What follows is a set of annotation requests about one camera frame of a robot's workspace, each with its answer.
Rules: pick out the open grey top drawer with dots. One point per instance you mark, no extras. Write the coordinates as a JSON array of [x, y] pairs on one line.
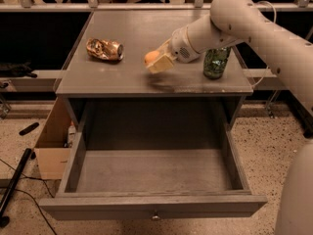
[[132, 158]]

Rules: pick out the crushed gold soda can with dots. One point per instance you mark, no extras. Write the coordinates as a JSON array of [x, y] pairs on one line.
[[103, 49]]

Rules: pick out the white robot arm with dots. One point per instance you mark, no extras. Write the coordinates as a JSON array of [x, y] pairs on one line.
[[289, 57]]

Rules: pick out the brown cardboard box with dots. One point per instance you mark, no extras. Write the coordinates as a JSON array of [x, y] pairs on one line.
[[51, 148]]

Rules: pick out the green soda can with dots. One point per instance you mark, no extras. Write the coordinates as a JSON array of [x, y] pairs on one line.
[[215, 61]]

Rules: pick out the black object on ledge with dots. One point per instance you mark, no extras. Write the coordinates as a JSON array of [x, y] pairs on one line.
[[16, 70]]

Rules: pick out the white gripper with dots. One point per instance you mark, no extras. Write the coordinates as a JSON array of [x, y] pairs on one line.
[[179, 46]]

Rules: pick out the grey wooden cabinet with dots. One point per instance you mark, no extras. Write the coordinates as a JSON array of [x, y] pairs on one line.
[[141, 31]]

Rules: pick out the small black floor object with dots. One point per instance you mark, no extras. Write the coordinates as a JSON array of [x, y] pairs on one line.
[[29, 129]]

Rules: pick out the black pole on floor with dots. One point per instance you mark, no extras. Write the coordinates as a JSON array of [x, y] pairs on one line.
[[11, 186]]

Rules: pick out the orange fruit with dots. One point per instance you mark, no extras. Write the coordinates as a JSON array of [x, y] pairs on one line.
[[150, 57]]

